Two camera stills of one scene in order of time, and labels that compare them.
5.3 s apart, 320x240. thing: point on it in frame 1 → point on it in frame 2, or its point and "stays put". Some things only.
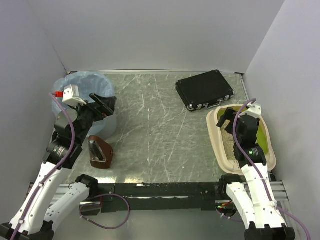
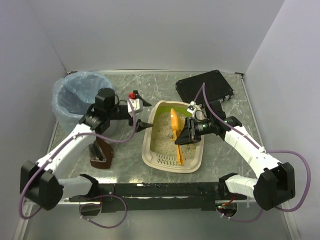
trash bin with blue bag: (88, 82) stays put
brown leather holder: (100, 152) stays put
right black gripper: (227, 116) → (190, 130)
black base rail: (156, 196) stays put
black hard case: (204, 91) stays put
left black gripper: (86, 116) → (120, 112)
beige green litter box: (221, 144) → (159, 152)
